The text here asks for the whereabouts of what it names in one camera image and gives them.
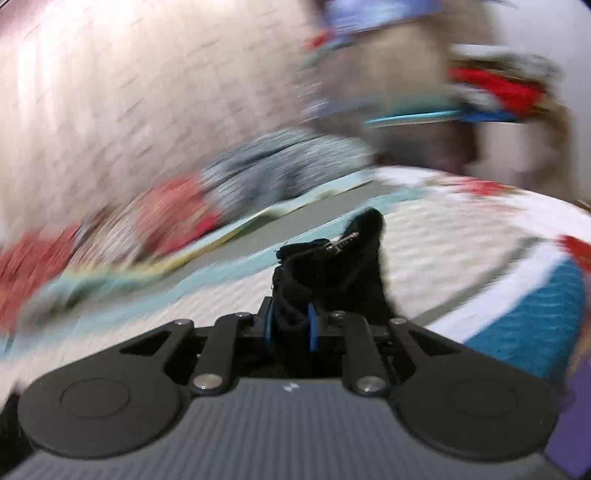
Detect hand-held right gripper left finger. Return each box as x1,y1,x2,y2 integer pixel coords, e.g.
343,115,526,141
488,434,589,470
120,296,279,398

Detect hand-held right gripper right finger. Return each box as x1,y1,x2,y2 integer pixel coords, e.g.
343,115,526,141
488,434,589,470
307,302,462,398

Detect black pants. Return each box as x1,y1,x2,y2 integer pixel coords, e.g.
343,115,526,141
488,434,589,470
272,208,402,326

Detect red floral blanket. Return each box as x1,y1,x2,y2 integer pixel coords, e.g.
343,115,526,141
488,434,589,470
0,178,225,308

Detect blue-grey patterned blanket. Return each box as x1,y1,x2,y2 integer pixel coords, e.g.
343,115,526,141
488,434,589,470
201,131,372,210

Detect patterned bed comforter with lettering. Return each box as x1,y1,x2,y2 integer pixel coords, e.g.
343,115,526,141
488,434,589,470
0,166,591,388

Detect purple clothing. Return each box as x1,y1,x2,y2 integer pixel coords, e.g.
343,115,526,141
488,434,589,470
545,360,591,480

